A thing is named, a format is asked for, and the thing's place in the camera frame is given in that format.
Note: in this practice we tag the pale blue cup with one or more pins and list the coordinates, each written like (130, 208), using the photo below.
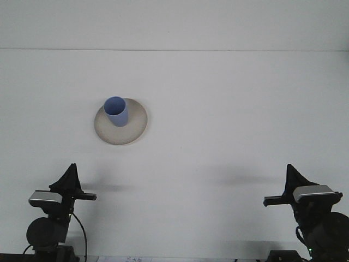
(118, 120)

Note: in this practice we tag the pale round plate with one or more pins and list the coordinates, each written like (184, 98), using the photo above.
(131, 131)

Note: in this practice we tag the white printed paper sheet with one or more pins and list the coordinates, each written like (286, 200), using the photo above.
(128, 259)

